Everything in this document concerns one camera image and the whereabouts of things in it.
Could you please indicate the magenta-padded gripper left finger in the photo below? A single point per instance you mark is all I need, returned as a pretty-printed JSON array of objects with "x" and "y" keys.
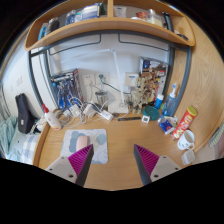
[{"x": 80, "y": 160}]

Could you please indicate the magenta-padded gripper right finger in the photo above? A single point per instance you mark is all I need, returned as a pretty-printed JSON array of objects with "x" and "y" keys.
[{"x": 148, "y": 160}]

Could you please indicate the pink computer mouse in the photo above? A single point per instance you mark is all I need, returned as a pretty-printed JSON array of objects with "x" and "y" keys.
[{"x": 82, "y": 143}]

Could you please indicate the grey cloud-print mouse pad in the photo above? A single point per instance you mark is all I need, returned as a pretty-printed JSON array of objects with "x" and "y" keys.
[{"x": 100, "y": 143}]

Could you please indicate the blue tissue pack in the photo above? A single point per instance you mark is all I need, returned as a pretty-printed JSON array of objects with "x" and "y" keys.
[{"x": 166, "y": 125}]

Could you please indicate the clear plastic cup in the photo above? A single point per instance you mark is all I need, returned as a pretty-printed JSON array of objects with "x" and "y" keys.
[{"x": 188, "y": 157}]

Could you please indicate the small white desk clock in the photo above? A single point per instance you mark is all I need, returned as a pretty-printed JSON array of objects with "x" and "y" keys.
[{"x": 145, "y": 119}]

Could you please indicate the white mug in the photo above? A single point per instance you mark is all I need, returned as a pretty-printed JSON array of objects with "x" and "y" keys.
[{"x": 185, "y": 140}]

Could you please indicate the black ruler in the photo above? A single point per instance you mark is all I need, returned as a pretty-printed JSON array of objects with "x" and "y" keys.
[{"x": 129, "y": 118}]

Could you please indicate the teal round tin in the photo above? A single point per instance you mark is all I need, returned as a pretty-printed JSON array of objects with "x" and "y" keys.
[{"x": 152, "y": 113}]

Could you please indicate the white red-capped pump bottle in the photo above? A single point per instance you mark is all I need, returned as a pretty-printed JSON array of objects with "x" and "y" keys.
[{"x": 52, "y": 120}]

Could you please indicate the white charger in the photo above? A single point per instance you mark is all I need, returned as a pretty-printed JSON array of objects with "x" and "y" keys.
[{"x": 75, "y": 111}]

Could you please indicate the white power strip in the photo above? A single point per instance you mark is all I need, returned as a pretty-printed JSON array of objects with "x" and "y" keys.
[{"x": 106, "y": 115}]

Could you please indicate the red chips can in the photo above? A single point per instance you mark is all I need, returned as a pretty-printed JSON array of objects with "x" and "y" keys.
[{"x": 185, "y": 121}]

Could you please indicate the blue white-capped bottle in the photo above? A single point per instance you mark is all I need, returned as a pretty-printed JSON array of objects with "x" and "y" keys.
[{"x": 159, "y": 101}]

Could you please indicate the white desk lamp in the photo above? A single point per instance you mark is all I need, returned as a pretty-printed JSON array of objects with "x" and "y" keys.
[{"x": 118, "y": 107}]

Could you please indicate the blue spray bottle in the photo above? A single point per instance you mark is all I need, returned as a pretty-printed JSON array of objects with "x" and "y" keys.
[{"x": 171, "y": 103}]

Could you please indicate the wooden tree figure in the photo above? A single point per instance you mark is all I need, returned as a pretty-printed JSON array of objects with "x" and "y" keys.
[{"x": 138, "y": 95}]

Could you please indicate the steel cup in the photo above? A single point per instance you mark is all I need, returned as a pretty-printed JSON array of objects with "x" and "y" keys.
[{"x": 101, "y": 97}]

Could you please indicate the black bag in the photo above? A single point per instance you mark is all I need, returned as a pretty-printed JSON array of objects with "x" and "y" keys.
[{"x": 24, "y": 115}]

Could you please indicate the green bedding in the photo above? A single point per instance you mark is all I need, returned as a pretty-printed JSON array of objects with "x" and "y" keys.
[{"x": 10, "y": 140}]

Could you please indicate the robot model kit box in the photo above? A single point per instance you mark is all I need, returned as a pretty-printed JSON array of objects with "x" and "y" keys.
[{"x": 65, "y": 88}]

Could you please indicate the brown wooden model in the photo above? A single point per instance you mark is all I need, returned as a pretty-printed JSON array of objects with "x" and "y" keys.
[{"x": 152, "y": 86}]

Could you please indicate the wooden shelf unit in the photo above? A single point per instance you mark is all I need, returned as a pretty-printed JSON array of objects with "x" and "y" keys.
[{"x": 110, "y": 24}]

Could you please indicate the white wall socket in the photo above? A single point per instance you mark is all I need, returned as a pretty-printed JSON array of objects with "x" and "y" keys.
[
  {"x": 88, "y": 80},
  {"x": 102, "y": 79}
]

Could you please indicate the grey metal frame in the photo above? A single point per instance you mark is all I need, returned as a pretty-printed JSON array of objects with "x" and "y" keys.
[{"x": 186, "y": 73}]

